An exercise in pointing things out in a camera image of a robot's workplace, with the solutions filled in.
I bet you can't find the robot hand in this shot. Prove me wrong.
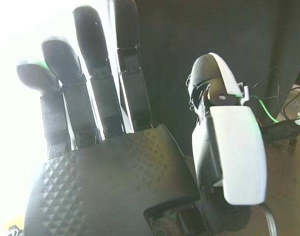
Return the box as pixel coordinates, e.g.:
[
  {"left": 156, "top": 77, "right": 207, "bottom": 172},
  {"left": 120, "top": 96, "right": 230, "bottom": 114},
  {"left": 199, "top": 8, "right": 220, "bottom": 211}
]
[{"left": 16, "top": 0, "right": 267, "bottom": 236}]

